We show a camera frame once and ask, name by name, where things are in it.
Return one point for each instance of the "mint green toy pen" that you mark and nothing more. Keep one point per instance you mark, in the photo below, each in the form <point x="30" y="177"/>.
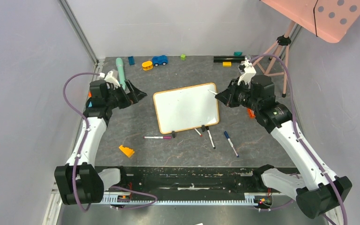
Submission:
<point x="121" y="73"/>

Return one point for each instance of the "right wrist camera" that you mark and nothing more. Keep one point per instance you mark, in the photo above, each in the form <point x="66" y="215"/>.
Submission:
<point x="247" y="71"/>

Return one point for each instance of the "pink tripod stand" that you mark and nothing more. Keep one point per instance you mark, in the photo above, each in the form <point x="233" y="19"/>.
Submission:
<point x="279" y="51"/>

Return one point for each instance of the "black cylinder tube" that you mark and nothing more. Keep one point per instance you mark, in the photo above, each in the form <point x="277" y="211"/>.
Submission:
<point x="232" y="59"/>

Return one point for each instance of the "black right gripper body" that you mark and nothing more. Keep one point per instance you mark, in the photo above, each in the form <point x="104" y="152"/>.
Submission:
<point x="234" y="95"/>

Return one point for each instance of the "blue capped marker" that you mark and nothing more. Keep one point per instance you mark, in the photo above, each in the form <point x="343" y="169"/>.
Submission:
<point x="231" y="144"/>

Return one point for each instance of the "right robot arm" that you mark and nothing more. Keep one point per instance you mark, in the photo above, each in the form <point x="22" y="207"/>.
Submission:
<point x="319" y="189"/>

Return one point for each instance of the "orange toy brick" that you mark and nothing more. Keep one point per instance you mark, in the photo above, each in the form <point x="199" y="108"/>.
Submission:
<point x="251" y="113"/>

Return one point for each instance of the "pink perforated panel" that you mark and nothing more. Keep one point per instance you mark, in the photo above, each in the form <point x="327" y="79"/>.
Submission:
<point x="327" y="19"/>

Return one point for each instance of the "white cable duct strip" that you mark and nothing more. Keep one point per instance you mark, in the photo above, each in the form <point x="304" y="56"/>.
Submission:
<point x="111" y="198"/>

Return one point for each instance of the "yellow oval toy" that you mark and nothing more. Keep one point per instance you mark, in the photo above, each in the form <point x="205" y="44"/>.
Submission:
<point x="147" y="65"/>

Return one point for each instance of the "black capped marker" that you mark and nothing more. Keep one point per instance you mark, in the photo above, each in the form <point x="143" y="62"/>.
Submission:
<point x="210" y="137"/>

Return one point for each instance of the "white board orange frame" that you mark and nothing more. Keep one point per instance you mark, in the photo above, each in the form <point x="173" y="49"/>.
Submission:
<point x="186" y="108"/>

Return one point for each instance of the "purple capped marker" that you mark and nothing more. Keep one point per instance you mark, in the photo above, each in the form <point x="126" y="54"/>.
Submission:
<point x="158" y="137"/>

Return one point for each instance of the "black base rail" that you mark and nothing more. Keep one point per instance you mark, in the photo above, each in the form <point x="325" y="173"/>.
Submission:
<point x="188" y="183"/>

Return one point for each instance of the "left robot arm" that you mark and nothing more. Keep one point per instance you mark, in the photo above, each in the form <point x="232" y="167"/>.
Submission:
<point x="77" y="180"/>

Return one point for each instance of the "yellow small brick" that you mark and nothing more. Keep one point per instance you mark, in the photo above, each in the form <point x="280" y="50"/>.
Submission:
<point x="226" y="64"/>

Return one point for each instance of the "yellow toy wedge block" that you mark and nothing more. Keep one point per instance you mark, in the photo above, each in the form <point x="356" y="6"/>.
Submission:
<point x="129" y="152"/>

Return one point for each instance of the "blue toy car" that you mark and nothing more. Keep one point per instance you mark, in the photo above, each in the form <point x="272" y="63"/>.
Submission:
<point x="159" y="60"/>

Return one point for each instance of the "dark blue small brick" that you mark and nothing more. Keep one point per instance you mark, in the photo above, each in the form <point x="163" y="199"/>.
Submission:
<point x="131" y="60"/>

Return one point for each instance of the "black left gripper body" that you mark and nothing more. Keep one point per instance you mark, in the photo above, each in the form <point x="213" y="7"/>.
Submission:
<point x="118" y="98"/>

